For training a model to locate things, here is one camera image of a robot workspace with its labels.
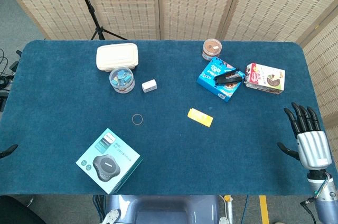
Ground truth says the blue cookie box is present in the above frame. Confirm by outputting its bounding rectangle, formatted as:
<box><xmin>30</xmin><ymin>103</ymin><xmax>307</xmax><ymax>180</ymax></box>
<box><xmin>196</xmin><ymin>57</ymin><xmax>246</xmax><ymax>103</ymax></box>

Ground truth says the black floor cables bundle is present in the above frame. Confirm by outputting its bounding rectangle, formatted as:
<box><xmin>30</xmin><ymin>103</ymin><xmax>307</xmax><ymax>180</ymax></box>
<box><xmin>0</xmin><ymin>48</ymin><xmax>22</xmax><ymax>111</ymax></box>

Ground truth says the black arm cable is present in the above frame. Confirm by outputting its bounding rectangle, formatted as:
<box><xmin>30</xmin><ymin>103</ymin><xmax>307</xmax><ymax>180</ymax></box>
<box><xmin>299</xmin><ymin>198</ymin><xmax>317</xmax><ymax>224</ymax></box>

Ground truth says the white power cord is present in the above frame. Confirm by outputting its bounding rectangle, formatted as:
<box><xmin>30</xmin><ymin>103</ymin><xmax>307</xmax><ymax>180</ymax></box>
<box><xmin>219</xmin><ymin>194</ymin><xmax>234</xmax><ymax>224</ymax></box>

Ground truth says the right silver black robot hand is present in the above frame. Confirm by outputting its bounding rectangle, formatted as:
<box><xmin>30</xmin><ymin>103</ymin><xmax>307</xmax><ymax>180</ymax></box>
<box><xmin>276</xmin><ymin>102</ymin><xmax>333</xmax><ymax>172</ymax></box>

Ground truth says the blue-grey robot torso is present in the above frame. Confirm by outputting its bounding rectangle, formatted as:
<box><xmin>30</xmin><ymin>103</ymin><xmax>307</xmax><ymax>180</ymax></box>
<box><xmin>100</xmin><ymin>194</ymin><xmax>230</xmax><ymax>224</ymax></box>

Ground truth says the white red cake box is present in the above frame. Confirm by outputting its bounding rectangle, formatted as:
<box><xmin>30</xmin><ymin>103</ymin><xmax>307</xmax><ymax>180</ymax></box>
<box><xmin>245</xmin><ymin>62</ymin><xmax>286</xmax><ymax>96</ymax></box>

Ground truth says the clear jar with brown contents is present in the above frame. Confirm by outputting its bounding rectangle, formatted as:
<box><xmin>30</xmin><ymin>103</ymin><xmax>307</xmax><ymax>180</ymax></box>
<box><xmin>202</xmin><ymin>38</ymin><xmax>223</xmax><ymax>61</ymax></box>

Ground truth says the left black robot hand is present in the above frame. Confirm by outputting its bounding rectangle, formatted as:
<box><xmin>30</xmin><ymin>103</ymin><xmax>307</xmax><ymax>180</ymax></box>
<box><xmin>0</xmin><ymin>144</ymin><xmax>18</xmax><ymax>159</ymax></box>

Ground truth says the teal Philips speaker box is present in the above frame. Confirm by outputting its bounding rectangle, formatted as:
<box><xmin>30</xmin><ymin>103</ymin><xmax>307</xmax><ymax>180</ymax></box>
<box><xmin>75</xmin><ymin>128</ymin><xmax>144</xmax><ymax>195</ymax></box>

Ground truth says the black tripod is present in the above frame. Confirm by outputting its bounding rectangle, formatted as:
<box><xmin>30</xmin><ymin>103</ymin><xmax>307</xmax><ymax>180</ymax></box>
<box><xmin>71</xmin><ymin>0</ymin><xmax>129</xmax><ymax>41</ymax></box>

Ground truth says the bamboo folding screen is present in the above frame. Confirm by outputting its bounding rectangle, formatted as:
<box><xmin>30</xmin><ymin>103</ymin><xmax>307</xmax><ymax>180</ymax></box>
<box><xmin>0</xmin><ymin>0</ymin><xmax>338</xmax><ymax>129</ymax></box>

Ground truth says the black stapler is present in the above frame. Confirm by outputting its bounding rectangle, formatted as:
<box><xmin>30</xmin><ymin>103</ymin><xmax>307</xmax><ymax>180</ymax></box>
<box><xmin>213</xmin><ymin>68</ymin><xmax>246</xmax><ymax>86</ymax></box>

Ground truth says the small white box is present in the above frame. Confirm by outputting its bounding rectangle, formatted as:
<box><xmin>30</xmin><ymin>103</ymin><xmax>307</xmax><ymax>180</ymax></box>
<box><xmin>142</xmin><ymin>79</ymin><xmax>158</xmax><ymax>93</ymax></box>

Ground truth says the black chair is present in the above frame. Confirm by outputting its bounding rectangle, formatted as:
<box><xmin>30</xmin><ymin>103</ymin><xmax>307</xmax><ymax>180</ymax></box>
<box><xmin>0</xmin><ymin>194</ymin><xmax>47</xmax><ymax>224</ymax></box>

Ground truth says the blue felt table cover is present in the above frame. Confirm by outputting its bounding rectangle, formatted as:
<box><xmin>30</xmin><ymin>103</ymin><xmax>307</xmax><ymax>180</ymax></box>
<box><xmin>0</xmin><ymin>40</ymin><xmax>338</xmax><ymax>196</ymax></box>

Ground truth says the clear jar of coloured clips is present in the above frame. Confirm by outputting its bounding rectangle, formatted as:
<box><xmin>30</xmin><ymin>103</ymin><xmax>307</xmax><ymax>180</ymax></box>
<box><xmin>109</xmin><ymin>67</ymin><xmax>136</xmax><ymax>94</ymax></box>

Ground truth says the beige lidded lunch box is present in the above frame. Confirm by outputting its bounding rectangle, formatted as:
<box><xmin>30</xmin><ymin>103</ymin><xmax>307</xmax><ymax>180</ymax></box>
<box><xmin>96</xmin><ymin>43</ymin><xmax>139</xmax><ymax>72</ymax></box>

